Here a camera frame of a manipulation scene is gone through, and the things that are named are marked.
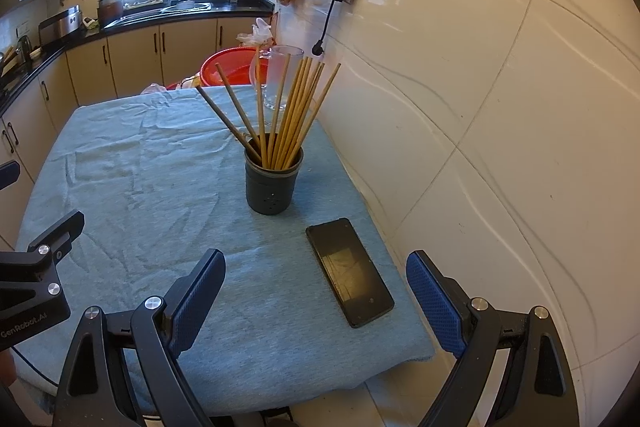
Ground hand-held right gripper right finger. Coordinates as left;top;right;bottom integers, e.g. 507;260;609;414
405;249;581;427

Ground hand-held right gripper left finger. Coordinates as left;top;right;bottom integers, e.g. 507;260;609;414
55;248;228;427

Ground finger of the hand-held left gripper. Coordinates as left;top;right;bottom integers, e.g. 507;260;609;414
27;209;86;261
0;161;21;190

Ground dark grey perforated utensil holder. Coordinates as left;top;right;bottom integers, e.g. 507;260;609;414
244;133;305;216

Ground bunch of wooden chopsticks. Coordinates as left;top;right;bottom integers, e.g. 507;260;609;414
195;53;342;170

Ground grey-blue table cloth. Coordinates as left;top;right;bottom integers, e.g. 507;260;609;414
15;84;435;413

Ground black smartphone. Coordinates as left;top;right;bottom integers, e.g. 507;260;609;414
305;217;396;329

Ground silver rice cooker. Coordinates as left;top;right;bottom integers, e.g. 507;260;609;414
39;4;83;45

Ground crumpled plastic food bag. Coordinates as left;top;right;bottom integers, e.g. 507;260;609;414
141;77;202;95

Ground beige lower kitchen cabinets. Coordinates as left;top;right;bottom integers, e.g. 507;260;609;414
0;14;273;253

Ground brown clay pot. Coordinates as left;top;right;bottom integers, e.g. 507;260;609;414
96;0;125;28

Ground clear glass pitcher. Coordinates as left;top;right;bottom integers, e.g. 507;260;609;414
255;46;306;112

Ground red plastic basket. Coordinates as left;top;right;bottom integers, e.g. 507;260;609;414
200;47;271;88

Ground black kitchen countertop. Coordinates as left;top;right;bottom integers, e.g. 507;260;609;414
0;0;275;118

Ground crumpled clear plastic bag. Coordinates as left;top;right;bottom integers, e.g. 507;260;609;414
236;18;275;50

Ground black cable with plug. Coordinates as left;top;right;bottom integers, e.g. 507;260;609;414
311;0;363;58

